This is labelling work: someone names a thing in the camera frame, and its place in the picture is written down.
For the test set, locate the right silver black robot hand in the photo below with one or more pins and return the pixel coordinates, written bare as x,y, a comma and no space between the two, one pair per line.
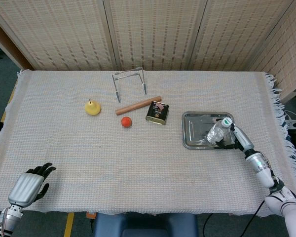
241,139

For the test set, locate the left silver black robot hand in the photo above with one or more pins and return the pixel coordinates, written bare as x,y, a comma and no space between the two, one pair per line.
27,188

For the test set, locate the clear plastic water bottle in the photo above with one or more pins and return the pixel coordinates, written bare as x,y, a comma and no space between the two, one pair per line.
218,132

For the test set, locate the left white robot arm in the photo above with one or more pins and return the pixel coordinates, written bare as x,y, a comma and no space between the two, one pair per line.
5,222

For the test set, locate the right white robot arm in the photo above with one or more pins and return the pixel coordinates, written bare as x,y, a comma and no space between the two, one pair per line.
271,180

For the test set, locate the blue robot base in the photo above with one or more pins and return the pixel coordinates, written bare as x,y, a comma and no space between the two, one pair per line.
144,225

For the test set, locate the rectangular metal tray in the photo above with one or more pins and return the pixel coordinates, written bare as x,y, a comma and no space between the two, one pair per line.
195,130

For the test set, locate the woven fringed tablecloth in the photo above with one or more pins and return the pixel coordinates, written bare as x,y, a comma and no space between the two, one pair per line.
88,158

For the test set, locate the black luncheon meat can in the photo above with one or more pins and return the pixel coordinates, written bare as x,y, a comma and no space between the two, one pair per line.
157,112

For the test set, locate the yellow pear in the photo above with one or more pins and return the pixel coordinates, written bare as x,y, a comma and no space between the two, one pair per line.
92,107

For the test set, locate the wooden rolling pin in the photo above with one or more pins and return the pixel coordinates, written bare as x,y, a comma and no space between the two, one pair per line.
138,105

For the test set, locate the small orange ball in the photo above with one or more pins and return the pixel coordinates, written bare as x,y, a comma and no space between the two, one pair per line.
126,122

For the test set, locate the woven folding screen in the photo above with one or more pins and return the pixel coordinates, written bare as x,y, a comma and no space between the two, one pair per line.
148,32

